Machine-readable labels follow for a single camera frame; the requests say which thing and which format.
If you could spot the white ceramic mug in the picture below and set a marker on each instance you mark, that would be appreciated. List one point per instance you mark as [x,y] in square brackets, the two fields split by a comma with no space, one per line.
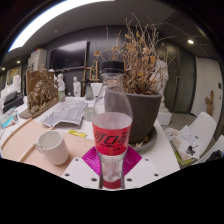
[55,148]

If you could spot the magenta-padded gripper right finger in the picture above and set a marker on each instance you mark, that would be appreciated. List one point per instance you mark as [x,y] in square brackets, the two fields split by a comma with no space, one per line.
[145,171]

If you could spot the white cabinet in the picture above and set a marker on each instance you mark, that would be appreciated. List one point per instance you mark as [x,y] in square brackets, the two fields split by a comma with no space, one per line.
[37,60]

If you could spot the stack of papers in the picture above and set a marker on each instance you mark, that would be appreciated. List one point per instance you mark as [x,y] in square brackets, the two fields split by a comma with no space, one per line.
[185,143]

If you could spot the black wall television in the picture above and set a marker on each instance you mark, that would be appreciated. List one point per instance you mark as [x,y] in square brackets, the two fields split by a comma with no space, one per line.
[68,55]

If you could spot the flat round red coaster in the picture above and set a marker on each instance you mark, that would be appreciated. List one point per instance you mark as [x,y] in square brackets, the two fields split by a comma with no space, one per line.
[111,185]

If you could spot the small wooden figure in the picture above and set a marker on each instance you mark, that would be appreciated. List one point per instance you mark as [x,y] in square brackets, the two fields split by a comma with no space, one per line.
[209,103]

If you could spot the yellow packet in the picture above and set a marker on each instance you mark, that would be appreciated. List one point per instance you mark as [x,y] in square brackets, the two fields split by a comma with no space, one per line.
[77,133]

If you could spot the black backpack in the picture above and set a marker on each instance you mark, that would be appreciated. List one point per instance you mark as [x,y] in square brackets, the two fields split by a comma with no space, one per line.
[216,156]

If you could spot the tall white plaster statue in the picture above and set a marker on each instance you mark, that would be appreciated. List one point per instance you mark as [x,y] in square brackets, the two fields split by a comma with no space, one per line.
[163,86]

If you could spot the light wooden board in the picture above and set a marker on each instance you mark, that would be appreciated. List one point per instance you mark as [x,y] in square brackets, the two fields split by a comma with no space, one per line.
[20,143]

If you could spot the dried plant in dark pot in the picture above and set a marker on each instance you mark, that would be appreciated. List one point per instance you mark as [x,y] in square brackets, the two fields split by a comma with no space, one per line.
[145,113]

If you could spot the small white figurine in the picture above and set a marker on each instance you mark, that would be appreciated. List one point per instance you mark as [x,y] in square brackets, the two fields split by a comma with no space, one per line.
[61,83]
[77,87]

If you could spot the open printed magazine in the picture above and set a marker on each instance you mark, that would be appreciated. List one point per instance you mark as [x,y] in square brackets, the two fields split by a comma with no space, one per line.
[66,113]

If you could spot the round ceiling spotlight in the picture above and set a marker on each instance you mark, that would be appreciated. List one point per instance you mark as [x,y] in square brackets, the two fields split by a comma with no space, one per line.
[190,41]

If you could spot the long ceiling light strip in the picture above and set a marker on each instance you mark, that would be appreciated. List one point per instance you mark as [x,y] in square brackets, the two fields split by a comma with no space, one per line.
[50,15]

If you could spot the clear red-label drink bottle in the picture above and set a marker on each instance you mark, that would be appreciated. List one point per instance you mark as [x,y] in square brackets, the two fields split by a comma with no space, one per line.
[111,133]

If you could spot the wooden easel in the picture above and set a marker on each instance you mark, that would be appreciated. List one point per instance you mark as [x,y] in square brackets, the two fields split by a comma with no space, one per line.
[88,75]

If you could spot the small glass bottle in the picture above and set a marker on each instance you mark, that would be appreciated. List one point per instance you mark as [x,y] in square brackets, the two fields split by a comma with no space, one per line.
[89,92]

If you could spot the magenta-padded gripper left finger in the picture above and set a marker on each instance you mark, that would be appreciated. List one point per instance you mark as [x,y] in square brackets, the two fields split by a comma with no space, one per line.
[78,171]

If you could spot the grey plant saucer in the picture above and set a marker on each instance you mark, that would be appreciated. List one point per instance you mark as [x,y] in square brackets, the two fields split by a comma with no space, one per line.
[150,141]

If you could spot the brown carved sculpture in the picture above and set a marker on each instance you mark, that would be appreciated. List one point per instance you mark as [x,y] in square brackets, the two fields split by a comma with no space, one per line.
[40,95]

